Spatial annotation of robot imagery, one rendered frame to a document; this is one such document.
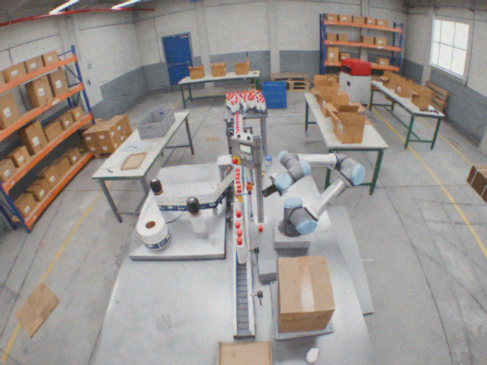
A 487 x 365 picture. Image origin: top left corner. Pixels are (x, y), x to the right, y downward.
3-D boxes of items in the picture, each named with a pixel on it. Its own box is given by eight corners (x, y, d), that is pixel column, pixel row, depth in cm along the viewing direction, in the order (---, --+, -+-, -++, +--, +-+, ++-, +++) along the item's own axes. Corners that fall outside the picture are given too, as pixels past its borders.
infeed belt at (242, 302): (235, 165, 243) (235, 161, 241) (243, 164, 243) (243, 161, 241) (236, 338, 110) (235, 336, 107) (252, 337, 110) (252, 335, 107)
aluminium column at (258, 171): (257, 219, 182) (251, 135, 143) (264, 218, 182) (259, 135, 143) (258, 223, 178) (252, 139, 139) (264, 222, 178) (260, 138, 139)
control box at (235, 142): (241, 157, 166) (238, 131, 155) (263, 163, 158) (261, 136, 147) (232, 164, 160) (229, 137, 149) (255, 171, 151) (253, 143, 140)
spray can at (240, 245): (238, 257, 149) (234, 235, 137) (246, 257, 148) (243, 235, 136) (238, 264, 144) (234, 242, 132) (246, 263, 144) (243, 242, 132)
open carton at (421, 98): (404, 100, 411) (407, 83, 389) (422, 103, 404) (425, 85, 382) (413, 107, 378) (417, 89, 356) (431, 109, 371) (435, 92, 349)
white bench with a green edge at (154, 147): (160, 154, 459) (150, 116, 412) (197, 152, 450) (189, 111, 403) (115, 224, 307) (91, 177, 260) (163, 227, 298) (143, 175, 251)
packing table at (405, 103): (367, 109, 580) (369, 81, 534) (393, 111, 571) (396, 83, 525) (404, 150, 404) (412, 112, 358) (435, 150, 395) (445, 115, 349)
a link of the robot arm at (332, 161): (343, 149, 151) (278, 146, 133) (354, 156, 142) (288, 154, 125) (338, 165, 156) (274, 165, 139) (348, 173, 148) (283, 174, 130)
